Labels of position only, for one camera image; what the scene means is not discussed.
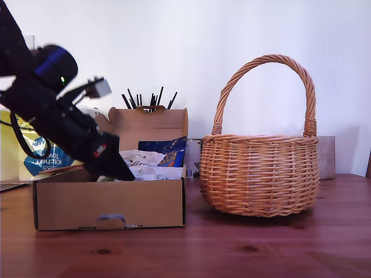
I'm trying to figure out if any white green-print candy bag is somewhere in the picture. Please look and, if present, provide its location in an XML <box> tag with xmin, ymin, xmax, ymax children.
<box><xmin>97</xmin><ymin>166</ymin><xmax>184</xmax><ymax>182</ymax></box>

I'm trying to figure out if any blue orange-print candy bag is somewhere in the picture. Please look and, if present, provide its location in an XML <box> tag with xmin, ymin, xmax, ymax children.
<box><xmin>137</xmin><ymin>136</ymin><xmax>188</xmax><ymax>169</ymax></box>

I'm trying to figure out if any brown cardboard box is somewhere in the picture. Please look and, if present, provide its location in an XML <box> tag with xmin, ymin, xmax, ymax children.
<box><xmin>32</xmin><ymin>106</ymin><xmax>189</xmax><ymax>232</ymax></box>

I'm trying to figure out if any small printed white box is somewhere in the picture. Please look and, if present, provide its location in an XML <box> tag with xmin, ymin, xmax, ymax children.
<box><xmin>185</xmin><ymin>138</ymin><xmax>202</xmax><ymax>180</ymax></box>

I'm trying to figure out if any woven wicker basket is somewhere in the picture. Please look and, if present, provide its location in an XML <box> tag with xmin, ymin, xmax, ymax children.
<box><xmin>199</xmin><ymin>54</ymin><xmax>320</xmax><ymax>218</ymax></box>

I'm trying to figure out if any round cork coaster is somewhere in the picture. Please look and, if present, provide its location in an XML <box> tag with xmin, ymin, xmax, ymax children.
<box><xmin>39</xmin><ymin>164</ymin><xmax>86</xmax><ymax>175</ymax></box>

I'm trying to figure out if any yellow kitchen towel pack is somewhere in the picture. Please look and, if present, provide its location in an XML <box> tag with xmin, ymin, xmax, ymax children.
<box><xmin>0</xmin><ymin>108</ymin><xmax>96</xmax><ymax>182</ymax></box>

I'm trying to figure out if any flat grey board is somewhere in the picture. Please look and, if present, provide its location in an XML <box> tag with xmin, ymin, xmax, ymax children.
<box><xmin>0</xmin><ymin>181</ymin><xmax>33</xmax><ymax>193</ymax></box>

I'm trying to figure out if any grey stone tile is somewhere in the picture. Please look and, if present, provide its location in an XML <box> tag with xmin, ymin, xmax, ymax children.
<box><xmin>315</xmin><ymin>136</ymin><xmax>336</xmax><ymax>180</ymax></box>

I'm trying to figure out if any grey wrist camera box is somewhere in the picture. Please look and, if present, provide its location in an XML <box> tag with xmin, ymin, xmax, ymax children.
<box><xmin>54</xmin><ymin>75</ymin><xmax>113</xmax><ymax>102</ymax></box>

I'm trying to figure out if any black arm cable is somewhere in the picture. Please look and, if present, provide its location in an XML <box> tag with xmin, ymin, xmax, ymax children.
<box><xmin>10</xmin><ymin>112</ymin><xmax>40</xmax><ymax>159</ymax></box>
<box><xmin>0</xmin><ymin>119</ymin><xmax>33</xmax><ymax>129</ymax></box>

